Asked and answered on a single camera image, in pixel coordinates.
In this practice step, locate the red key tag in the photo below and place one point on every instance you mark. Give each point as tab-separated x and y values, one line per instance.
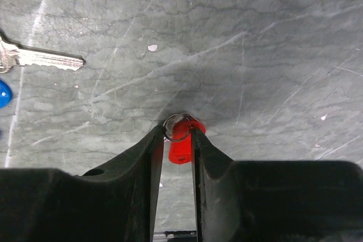
177	130

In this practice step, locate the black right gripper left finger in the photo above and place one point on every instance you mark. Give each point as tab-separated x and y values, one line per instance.
115	201

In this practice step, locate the silver key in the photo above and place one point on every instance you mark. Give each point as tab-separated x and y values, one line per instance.
15	54

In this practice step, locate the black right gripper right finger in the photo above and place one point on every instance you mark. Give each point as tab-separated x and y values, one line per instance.
271	200

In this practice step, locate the blue key tag pair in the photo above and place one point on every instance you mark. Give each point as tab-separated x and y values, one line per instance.
5	94

